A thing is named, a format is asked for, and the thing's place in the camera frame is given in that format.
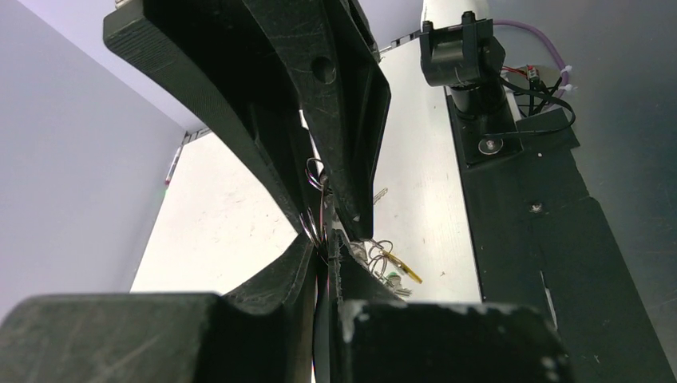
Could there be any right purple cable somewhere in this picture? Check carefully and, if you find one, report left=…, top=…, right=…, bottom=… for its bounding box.
left=492, top=19, right=575, bottom=107

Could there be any green key tag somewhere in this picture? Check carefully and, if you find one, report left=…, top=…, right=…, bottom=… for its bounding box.
left=385, top=271, right=402, bottom=288

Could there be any yellow key tag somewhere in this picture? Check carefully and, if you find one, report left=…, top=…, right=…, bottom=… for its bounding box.
left=382, top=251, right=423, bottom=284

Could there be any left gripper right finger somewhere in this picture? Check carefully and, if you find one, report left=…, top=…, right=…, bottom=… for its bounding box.
left=327, top=230, right=574, bottom=382

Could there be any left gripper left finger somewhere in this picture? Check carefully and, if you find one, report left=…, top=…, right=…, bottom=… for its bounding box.
left=1, top=235, right=315, bottom=382

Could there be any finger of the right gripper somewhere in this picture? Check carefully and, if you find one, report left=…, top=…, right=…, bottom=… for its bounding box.
left=103, top=1, right=315, bottom=230
left=245, top=1, right=391, bottom=241

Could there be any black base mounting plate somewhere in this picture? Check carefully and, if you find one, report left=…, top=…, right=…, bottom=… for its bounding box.
left=450, top=109, right=675, bottom=382

